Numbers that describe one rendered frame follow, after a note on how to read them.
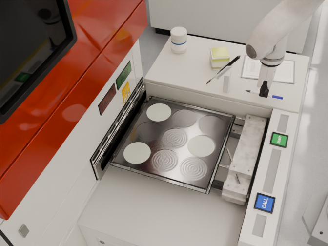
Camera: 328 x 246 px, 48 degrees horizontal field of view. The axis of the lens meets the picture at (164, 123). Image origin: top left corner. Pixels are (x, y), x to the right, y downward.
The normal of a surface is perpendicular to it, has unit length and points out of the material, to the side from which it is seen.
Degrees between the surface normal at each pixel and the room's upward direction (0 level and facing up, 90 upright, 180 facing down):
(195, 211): 0
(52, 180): 90
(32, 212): 90
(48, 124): 90
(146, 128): 0
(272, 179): 0
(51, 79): 90
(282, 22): 49
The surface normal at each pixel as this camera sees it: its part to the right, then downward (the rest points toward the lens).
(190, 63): -0.05, -0.67
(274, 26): -0.47, 0.12
